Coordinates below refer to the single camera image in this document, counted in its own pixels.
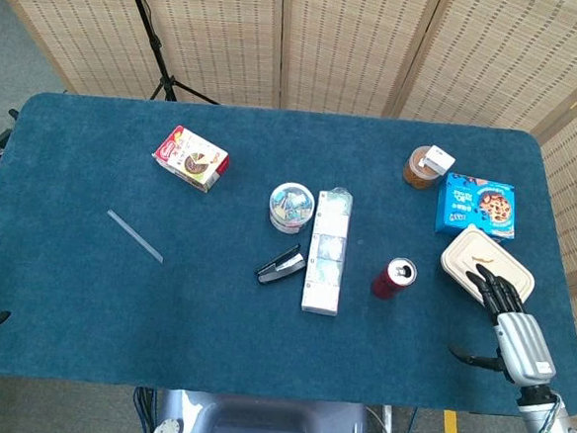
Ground red soda can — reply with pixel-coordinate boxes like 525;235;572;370
370;255;419;303

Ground black cable bundle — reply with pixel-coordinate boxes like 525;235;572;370
128;386;160;433

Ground clear jar of rubber bands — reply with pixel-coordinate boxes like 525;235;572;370
400;144;446;193

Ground black tripod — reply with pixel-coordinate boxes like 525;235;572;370
113;0;228;106

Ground black stapler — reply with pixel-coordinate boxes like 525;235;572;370
254;240;308;289

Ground blue table cloth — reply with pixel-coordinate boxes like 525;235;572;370
0;88;577;421

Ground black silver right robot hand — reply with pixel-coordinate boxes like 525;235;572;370
446;261;563;390

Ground clear plastic straw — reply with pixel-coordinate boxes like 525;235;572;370
103;209;167;264

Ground blue cookie box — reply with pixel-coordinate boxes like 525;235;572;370
434;172;520;242

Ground blue-grey robot torso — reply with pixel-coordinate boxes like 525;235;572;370
146;388;395;433

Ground bamboo folding screen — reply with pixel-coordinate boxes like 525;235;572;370
0;0;577;431

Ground beige lidded lunch box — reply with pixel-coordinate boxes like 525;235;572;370
437;222;540;309

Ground clear jar of binder clips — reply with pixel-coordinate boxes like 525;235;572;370
267;181;317;236

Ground red white cake box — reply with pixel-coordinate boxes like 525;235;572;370
149;123;233;196

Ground wrapped tissue pack bundle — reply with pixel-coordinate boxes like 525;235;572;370
299;185;355;317

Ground small white cardboard box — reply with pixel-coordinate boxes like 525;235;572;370
417;143;457;178

